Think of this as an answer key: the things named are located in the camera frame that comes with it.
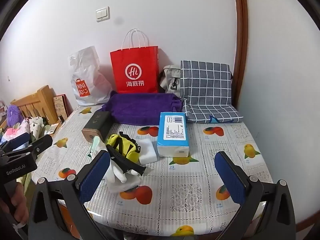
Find purple fluffy toy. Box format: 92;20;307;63
6;105;24;125

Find dark green box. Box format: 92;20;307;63
82;111;112;143

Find black watch strap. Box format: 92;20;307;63
107;146;147;177

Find white printed cloth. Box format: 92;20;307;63
29;116;50;140

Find grey fabric bag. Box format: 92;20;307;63
159;65;182;98

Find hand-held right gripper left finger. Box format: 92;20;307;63
27;150;125;240

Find purple towel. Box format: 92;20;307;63
101;91;183;125

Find red paper bag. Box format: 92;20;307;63
110;29;160;94

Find yellow pouch with black straps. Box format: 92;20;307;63
105;131;141;164

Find wooden headboard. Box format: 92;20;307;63
10;85;68;130

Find grey plaid cushion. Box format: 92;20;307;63
180;60;244;123

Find person's left hand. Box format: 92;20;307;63
10;194;29;228

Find white sponge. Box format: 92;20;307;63
138;139;158;165

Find white plastic shopping bag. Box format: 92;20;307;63
68;46;113;106

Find blue tissue pack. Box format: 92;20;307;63
157;112;190;157

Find fruit print tablecloth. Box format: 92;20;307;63
31;105;274;240

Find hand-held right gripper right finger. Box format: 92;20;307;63
214;151;297;240

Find white light switch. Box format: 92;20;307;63
96;6;110;22

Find green white packet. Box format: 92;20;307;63
87;135;108;158

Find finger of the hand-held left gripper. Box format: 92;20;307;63
27;135;53;155
5;133;32;152

